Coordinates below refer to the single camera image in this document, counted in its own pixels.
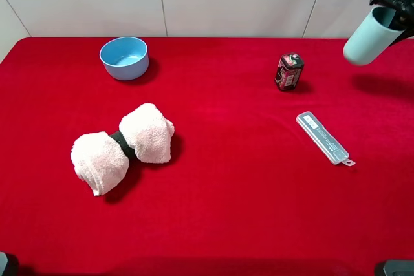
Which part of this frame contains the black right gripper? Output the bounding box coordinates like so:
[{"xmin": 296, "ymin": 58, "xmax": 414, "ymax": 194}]
[{"xmin": 369, "ymin": 0, "xmax": 414, "ymax": 47}]

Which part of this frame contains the teal plastic cup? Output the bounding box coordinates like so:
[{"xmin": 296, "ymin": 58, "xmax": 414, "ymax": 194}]
[{"xmin": 343, "ymin": 6, "xmax": 404, "ymax": 66}]

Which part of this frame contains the black red gum box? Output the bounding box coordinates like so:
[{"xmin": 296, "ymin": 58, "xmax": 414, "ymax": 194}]
[{"xmin": 274, "ymin": 52, "xmax": 305, "ymax": 91}]

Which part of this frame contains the clear plastic toothbrush case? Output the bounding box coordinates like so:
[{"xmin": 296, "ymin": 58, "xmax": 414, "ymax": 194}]
[{"xmin": 296, "ymin": 111, "xmax": 356, "ymax": 167}]

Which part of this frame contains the red velvet tablecloth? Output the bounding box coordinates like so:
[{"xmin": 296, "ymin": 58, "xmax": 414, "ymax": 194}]
[{"xmin": 1, "ymin": 38, "xmax": 413, "ymax": 275}]

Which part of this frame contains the black right base corner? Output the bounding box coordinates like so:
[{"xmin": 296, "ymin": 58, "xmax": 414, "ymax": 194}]
[{"xmin": 375, "ymin": 260, "xmax": 414, "ymax": 276}]

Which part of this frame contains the black base corner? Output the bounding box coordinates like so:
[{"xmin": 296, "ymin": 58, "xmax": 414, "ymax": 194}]
[
  {"xmin": 375, "ymin": 260, "xmax": 414, "ymax": 276},
  {"xmin": 0, "ymin": 252, "xmax": 19, "ymax": 276}
]

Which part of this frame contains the blue plastic bowl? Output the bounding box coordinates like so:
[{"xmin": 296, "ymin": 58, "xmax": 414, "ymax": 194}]
[{"xmin": 99, "ymin": 37, "xmax": 149, "ymax": 81}]

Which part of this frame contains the black towel band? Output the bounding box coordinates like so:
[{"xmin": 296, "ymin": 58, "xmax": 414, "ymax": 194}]
[{"xmin": 110, "ymin": 131, "xmax": 136, "ymax": 159}]

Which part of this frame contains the rolled white towel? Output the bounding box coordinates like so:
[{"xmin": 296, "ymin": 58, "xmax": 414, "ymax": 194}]
[{"xmin": 71, "ymin": 103, "xmax": 175, "ymax": 196}]

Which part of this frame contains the black left base corner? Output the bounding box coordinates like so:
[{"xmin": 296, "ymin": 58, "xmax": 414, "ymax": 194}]
[{"xmin": 0, "ymin": 252, "xmax": 19, "ymax": 276}]

